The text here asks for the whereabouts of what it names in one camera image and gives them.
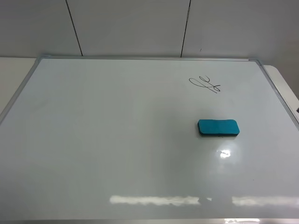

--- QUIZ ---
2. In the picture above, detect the blue whiteboard eraser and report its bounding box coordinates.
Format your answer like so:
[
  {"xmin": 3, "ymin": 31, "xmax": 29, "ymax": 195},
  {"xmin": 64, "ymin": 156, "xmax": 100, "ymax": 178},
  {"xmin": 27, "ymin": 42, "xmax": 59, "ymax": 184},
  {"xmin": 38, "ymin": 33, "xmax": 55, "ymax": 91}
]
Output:
[{"xmin": 198, "ymin": 119, "xmax": 240, "ymax": 137}]

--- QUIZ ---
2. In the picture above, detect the whiteboard with aluminium frame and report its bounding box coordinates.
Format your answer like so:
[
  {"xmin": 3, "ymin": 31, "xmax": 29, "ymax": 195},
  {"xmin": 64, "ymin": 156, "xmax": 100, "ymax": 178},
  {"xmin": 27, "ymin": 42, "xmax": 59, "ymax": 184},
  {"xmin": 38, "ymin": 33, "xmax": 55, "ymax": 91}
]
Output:
[{"xmin": 0, "ymin": 56, "xmax": 299, "ymax": 224}]

